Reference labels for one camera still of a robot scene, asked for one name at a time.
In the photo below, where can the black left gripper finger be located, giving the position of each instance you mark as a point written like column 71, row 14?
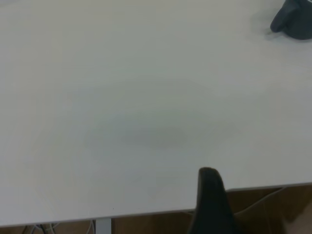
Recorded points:
column 212, row 207

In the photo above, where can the dark grey ceramic mug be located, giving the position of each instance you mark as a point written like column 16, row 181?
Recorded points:
column 297, row 24

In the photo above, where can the white metal table leg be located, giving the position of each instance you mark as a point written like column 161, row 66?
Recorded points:
column 104, row 226

